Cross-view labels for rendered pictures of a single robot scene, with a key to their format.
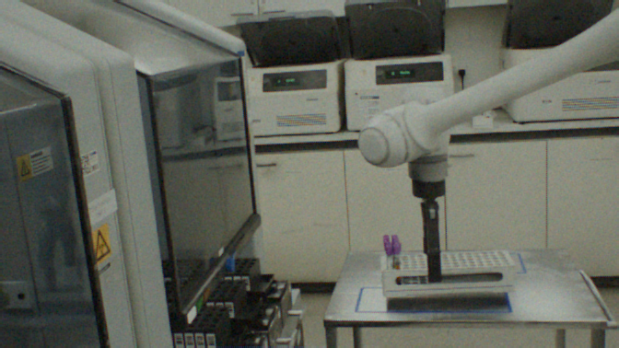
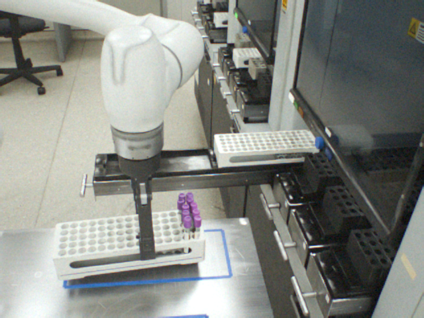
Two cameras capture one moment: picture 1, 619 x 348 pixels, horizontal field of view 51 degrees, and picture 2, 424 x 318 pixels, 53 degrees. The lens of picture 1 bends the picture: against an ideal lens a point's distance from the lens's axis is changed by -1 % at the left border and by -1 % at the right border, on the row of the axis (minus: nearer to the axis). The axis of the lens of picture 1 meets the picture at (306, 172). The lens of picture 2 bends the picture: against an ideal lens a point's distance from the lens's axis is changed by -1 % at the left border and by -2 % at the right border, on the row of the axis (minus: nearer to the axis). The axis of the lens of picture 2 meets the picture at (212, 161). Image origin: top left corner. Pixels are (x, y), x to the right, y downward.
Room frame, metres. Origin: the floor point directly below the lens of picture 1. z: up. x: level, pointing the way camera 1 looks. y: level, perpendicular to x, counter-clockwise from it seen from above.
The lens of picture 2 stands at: (2.07, -0.36, 1.53)
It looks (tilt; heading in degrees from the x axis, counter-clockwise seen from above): 35 degrees down; 161
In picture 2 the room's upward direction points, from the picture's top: 2 degrees clockwise
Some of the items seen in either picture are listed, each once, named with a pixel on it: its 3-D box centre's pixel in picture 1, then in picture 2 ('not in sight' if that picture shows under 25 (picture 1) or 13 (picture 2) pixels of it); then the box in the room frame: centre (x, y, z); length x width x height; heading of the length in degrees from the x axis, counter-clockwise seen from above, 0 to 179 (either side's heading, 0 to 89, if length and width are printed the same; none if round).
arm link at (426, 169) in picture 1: (427, 166); (138, 135); (1.43, -0.27, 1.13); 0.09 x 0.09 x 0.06
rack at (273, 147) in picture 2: not in sight; (265, 150); (1.11, 0.14, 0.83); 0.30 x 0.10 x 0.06; 81
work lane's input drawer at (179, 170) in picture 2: not in sight; (205, 168); (1.08, -0.03, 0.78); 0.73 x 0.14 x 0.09; 81
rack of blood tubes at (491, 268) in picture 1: (446, 272); (130, 242); (1.42, -0.30, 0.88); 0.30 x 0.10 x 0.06; 84
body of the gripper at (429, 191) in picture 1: (429, 198); (140, 169); (1.43, -0.27, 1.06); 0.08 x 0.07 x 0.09; 174
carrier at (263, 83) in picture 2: not in sight; (264, 85); (0.73, 0.30, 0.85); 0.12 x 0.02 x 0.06; 171
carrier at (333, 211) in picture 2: (236, 301); (335, 211); (1.43, 0.19, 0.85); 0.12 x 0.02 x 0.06; 170
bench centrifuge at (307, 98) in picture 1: (293, 71); not in sight; (3.73, 0.03, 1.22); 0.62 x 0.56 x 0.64; 169
